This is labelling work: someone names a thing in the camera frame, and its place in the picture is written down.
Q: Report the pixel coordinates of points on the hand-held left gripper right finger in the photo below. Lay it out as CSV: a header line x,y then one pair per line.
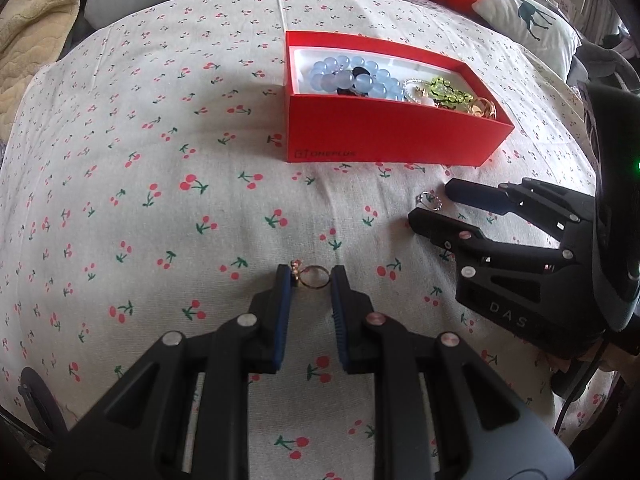
x,y
341,310

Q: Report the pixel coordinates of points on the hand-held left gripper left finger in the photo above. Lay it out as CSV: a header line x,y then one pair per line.
x,y
280,310

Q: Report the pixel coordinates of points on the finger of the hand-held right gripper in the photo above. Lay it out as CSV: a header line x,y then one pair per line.
x,y
480,195
450,232

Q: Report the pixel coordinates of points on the red cardboard box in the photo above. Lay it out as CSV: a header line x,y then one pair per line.
x,y
390,130

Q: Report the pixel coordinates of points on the white deer print pillow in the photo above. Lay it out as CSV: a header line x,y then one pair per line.
x,y
530,25

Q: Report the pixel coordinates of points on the cherry print bed sheet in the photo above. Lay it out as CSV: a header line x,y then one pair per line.
x,y
150,160

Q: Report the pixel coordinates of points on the dark round object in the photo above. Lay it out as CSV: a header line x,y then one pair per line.
x,y
42,405

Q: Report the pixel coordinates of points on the beige quilted blanket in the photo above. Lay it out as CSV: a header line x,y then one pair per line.
x,y
30,35

